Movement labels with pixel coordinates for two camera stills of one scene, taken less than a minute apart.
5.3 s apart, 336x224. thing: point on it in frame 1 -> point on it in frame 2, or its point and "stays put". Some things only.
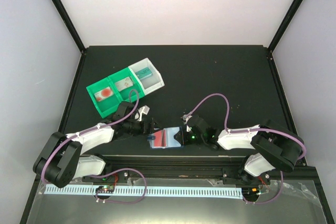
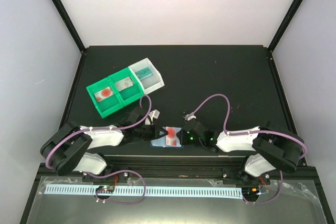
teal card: [144, 73] stays put
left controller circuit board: [105, 189] stays put
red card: [160, 138] -> [171, 138]
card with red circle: [103, 94] stays put
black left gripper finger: [155, 125] -> [161, 132]
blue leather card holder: [171, 141] stays put
